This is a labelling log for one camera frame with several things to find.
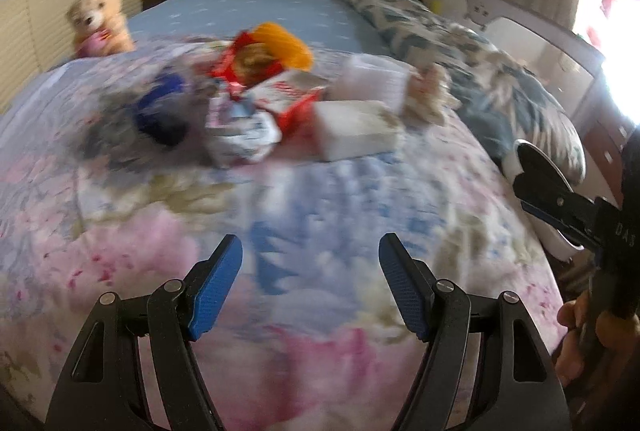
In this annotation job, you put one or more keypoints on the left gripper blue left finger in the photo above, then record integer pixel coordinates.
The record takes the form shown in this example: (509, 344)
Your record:
(209, 283)

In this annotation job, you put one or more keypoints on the red snack packet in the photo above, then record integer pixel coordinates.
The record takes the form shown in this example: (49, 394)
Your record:
(244, 64)

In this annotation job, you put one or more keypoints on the white foam fruit net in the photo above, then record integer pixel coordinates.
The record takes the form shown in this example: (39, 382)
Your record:
(367, 77)

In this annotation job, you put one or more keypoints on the floral pink blue quilt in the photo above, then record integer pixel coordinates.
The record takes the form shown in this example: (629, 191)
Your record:
(309, 337)

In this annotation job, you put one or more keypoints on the beige teddy bear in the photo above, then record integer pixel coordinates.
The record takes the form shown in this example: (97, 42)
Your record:
(100, 28)

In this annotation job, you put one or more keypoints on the white foam block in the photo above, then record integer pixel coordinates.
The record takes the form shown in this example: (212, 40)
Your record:
(351, 129)

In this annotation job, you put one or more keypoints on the red white snack box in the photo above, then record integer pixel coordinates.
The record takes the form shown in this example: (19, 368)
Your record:
(289, 97)

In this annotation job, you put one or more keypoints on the person's right hand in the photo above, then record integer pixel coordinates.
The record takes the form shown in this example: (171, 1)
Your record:
(617, 338)

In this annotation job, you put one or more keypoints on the orange foam fruit net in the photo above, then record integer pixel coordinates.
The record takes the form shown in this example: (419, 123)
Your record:
(289, 50)

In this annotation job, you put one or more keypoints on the white tissue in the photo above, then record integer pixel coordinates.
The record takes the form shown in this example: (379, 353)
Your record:
(428, 95)

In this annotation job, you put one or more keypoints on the grey baby crib rail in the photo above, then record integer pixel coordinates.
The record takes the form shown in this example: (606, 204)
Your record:
(569, 67)

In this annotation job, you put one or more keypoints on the white round trash bin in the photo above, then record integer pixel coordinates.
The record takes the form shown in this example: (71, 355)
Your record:
(527, 157)

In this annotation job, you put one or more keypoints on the silver blue wrapper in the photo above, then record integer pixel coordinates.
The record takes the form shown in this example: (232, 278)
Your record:
(237, 133)

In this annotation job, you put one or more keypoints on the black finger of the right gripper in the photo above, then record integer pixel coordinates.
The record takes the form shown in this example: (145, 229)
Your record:
(577, 218)

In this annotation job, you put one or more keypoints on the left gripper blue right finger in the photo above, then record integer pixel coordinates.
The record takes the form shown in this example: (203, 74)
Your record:
(406, 283)

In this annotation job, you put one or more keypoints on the blue bed sheet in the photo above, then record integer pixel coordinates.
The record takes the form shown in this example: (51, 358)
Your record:
(323, 24)

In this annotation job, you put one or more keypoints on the blue white cartoon duvet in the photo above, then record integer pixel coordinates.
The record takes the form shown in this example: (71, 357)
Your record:
(501, 101)

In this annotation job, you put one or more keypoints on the red brown drawer cabinet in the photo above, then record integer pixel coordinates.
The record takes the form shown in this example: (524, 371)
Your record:
(607, 132)

